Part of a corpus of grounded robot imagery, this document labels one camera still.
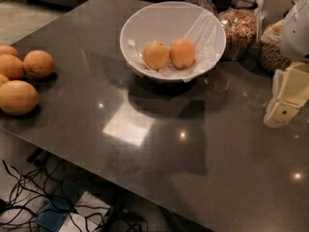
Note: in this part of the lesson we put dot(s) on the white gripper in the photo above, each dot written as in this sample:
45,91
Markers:
296,36

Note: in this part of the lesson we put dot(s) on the plastic wrap lining bowl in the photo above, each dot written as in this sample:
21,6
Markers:
206,33

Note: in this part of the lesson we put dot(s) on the white bowl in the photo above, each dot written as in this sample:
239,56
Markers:
161,20

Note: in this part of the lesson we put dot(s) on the bag of brown grains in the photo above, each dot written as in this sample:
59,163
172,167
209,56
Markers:
270,58

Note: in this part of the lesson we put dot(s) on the glass jar with nuts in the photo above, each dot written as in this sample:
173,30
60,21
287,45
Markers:
240,25

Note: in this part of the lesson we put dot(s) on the blue box on floor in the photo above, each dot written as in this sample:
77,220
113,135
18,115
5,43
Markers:
57,210

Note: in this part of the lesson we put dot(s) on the large orange front left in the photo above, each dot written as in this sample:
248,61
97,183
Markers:
18,97

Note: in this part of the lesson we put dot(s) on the orange left edge middle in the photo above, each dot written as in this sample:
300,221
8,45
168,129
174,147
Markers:
11,67

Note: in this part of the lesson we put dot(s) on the orange edge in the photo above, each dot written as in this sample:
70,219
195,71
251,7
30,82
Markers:
11,67
7,49

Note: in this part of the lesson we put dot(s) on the small orange at edge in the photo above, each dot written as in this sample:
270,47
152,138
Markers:
3,79

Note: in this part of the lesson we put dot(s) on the orange top left edge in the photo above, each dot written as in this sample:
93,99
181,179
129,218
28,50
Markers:
7,49

